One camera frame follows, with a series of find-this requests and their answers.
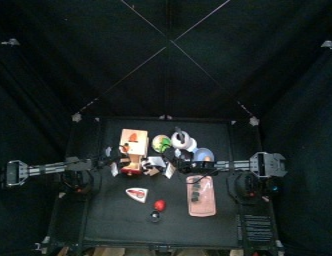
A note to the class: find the white toy teapot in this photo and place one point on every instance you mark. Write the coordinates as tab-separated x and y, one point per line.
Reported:
183	140

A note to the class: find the grey cloth clamp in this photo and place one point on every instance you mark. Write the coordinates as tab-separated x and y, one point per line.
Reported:
12	42
330	44

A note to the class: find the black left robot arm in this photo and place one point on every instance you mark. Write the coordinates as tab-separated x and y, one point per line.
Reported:
44	168

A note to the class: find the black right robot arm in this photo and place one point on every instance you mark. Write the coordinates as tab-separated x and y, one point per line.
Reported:
237	164

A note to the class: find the grey frame corner bracket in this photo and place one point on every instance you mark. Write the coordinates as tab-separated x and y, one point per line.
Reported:
253	121
77	117

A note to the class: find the red toy pepper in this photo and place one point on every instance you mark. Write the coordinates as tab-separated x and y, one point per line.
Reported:
160	205

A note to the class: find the pink plastic tray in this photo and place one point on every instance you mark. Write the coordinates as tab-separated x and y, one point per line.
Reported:
208	196

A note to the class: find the grey frame middle bracket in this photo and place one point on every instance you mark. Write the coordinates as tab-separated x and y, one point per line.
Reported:
165	117

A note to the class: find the black toy piece row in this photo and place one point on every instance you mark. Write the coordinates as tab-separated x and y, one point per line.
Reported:
196	193

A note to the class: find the blue toy bowl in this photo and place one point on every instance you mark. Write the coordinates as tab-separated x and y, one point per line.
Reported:
204	155

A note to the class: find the green yellow toy ball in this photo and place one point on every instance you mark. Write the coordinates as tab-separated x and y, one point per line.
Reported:
161	143

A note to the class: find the white red toy slice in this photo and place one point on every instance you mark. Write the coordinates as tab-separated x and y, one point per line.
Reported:
137	194

